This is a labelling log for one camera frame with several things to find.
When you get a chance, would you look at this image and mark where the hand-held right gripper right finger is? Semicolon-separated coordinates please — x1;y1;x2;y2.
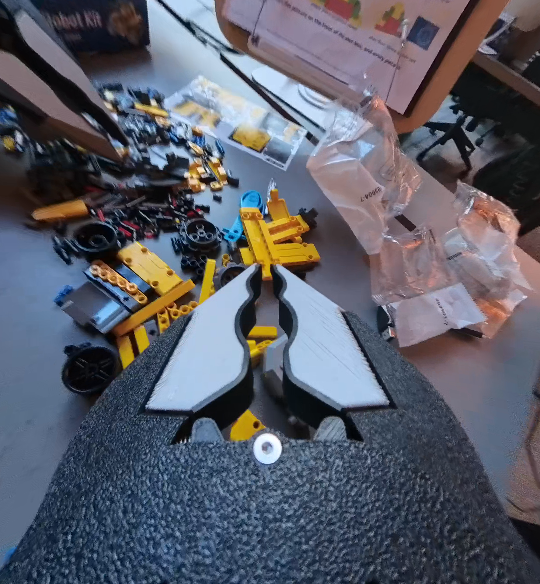
272;264;390;429

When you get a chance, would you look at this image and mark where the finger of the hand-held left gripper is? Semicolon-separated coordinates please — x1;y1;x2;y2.
0;46;125;162
15;10;130;147

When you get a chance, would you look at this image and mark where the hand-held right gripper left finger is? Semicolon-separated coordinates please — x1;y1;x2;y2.
145;263;263;429

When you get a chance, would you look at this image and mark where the grey desk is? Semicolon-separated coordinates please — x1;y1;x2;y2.
0;0;540;539

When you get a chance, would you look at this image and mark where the dark blue kit box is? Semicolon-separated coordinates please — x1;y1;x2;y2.
37;0;151;54

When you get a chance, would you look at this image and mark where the black usb plug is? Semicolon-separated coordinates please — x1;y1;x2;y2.
377;306;396;340

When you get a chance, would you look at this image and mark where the long yellow holed beam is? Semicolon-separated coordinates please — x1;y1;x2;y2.
111;279;197;337

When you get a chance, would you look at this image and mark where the small grey wheel hub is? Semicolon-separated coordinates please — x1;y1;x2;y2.
217;264;248;288

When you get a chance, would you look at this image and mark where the yellow studded block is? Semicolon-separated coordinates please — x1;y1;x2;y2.
116;241;184;297

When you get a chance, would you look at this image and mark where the white paper sachet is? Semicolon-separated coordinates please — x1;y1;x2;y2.
391;283;487;347

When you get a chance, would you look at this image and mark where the black spoked wheel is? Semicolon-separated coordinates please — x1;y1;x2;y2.
61;345;121;395

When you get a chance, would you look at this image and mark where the grey toothed rack piece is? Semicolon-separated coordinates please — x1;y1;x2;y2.
60;265;152;334

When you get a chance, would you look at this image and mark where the dark grey wheel hub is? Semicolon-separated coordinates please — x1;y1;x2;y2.
179;218;222;254

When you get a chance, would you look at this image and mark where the yellow pointed panel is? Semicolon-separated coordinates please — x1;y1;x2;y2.
32;199;90;223

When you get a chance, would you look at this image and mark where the blue brick separator tool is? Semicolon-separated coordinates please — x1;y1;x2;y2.
222;189;270;242

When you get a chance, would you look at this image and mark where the black round rim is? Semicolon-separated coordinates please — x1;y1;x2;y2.
71;221;121;261

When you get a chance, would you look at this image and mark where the pile of building brick parts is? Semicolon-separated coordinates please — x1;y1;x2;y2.
0;81;322;398

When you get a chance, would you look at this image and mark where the yellow sticker sheet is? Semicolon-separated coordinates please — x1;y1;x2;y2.
162;75;308;172

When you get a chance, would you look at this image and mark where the black office chair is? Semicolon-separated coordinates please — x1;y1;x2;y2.
418;103;478;172

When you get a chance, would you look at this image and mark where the instruction sheet stand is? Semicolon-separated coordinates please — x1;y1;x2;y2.
214;0;512;135

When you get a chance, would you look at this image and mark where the yellow beam frame assembly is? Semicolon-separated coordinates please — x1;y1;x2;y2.
239;189;322;280

